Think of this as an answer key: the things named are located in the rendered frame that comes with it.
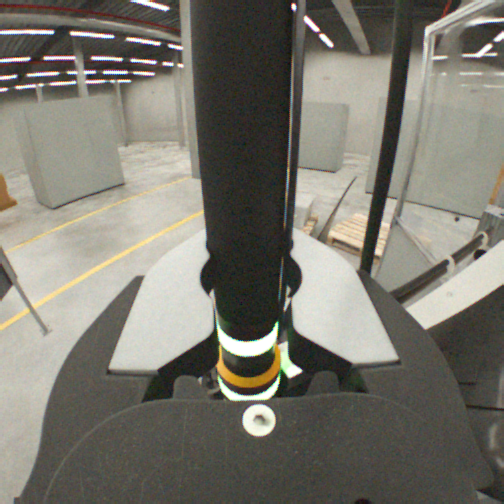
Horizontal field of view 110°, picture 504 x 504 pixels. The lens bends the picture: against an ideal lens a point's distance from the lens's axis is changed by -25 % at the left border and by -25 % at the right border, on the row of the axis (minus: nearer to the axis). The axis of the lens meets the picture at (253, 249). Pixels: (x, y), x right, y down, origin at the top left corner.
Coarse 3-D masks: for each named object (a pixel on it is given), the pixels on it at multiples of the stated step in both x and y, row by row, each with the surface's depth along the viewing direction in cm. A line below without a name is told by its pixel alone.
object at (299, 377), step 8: (280, 344) 19; (288, 368) 17; (296, 368) 17; (288, 376) 16; (296, 376) 16; (304, 376) 17; (312, 376) 18; (280, 384) 18; (288, 384) 17; (296, 384) 17; (304, 384) 18; (280, 392) 17; (288, 392) 17; (296, 392) 17; (304, 392) 18
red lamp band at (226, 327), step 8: (216, 312) 12; (224, 320) 11; (272, 320) 11; (224, 328) 11; (232, 328) 11; (240, 328) 11; (248, 328) 11; (256, 328) 11; (264, 328) 11; (272, 328) 12; (232, 336) 11; (240, 336) 11; (248, 336) 11; (256, 336) 11; (264, 336) 12
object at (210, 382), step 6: (276, 342) 34; (210, 372) 34; (216, 372) 31; (204, 378) 32; (210, 378) 32; (216, 378) 30; (204, 384) 31; (210, 384) 31; (216, 384) 30; (210, 390) 28; (216, 390) 27; (210, 396) 27; (216, 396) 27; (222, 396) 26
